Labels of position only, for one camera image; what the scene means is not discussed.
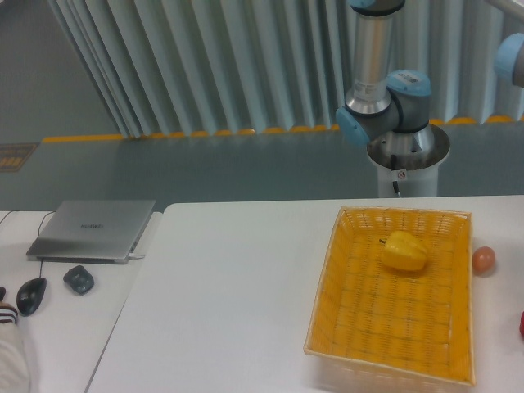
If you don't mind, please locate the silver closed laptop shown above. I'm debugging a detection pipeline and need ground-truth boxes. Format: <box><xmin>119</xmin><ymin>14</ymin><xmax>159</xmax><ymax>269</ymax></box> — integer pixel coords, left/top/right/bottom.
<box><xmin>26</xmin><ymin>200</ymin><xmax>155</xmax><ymax>264</ymax></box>

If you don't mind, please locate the brown egg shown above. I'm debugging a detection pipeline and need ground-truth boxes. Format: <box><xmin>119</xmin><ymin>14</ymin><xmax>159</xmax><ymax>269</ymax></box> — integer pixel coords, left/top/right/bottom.
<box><xmin>472</xmin><ymin>246</ymin><xmax>496</xmax><ymax>274</ymax></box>

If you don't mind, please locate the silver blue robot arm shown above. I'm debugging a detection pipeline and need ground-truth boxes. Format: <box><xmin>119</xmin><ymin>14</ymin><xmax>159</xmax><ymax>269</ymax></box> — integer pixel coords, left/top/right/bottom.
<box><xmin>337</xmin><ymin>1</ymin><xmax>523</xmax><ymax>144</ymax></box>

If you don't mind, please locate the black computer mouse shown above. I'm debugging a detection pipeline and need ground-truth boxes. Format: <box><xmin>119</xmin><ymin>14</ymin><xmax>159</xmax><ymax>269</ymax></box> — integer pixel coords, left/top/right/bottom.
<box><xmin>16</xmin><ymin>277</ymin><xmax>47</xmax><ymax>316</ymax></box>

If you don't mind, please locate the red object at edge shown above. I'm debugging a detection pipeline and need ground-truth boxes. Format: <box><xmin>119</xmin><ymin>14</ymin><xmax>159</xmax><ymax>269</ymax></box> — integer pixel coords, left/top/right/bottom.
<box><xmin>519</xmin><ymin>311</ymin><xmax>524</xmax><ymax>337</ymax></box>

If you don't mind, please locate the person forearm striped sleeve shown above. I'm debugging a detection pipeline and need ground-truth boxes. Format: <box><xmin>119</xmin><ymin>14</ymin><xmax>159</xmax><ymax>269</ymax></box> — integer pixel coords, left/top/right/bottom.
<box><xmin>1</xmin><ymin>287</ymin><xmax>31</xmax><ymax>392</ymax></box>

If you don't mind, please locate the black mouse cable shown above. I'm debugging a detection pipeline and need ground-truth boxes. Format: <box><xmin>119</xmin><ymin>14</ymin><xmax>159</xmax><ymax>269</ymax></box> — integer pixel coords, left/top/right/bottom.
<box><xmin>0</xmin><ymin>210</ymin><xmax>56</xmax><ymax>279</ymax></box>

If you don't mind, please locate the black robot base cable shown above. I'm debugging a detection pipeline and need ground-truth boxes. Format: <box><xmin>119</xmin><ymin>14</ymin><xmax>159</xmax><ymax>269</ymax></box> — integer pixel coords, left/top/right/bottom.
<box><xmin>390</xmin><ymin>154</ymin><xmax>401</xmax><ymax>198</ymax></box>

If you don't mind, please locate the yellow bell pepper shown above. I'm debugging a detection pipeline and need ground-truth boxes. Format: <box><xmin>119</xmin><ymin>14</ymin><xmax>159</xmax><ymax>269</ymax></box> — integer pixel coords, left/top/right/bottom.
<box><xmin>379</xmin><ymin>231</ymin><xmax>428</xmax><ymax>272</ymax></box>

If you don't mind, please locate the yellow woven basket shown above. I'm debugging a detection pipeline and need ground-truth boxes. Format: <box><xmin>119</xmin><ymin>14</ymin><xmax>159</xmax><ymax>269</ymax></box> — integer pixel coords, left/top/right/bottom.
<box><xmin>304</xmin><ymin>206</ymin><xmax>476</xmax><ymax>386</ymax></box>

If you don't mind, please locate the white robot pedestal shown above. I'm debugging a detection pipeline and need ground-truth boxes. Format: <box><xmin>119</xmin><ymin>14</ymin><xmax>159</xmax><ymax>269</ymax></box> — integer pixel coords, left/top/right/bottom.
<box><xmin>367</xmin><ymin>124</ymin><xmax>450</xmax><ymax>198</ymax></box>

